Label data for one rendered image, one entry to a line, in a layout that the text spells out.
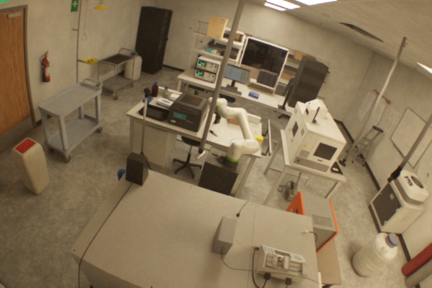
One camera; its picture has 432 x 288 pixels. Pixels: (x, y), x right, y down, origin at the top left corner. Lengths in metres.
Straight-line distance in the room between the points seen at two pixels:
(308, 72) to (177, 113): 2.77
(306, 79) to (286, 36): 2.72
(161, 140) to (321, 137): 2.02
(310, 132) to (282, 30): 4.77
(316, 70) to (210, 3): 3.98
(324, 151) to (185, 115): 1.75
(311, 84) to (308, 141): 2.09
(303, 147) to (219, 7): 5.30
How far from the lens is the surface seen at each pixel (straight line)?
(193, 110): 2.69
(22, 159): 2.89
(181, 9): 7.34
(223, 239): 1.03
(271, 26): 6.96
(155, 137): 3.01
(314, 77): 4.59
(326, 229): 2.04
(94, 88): 3.85
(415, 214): 4.69
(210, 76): 4.48
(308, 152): 2.80
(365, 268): 3.58
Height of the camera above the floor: 2.42
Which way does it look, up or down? 30 degrees down
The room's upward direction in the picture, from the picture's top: 16 degrees clockwise
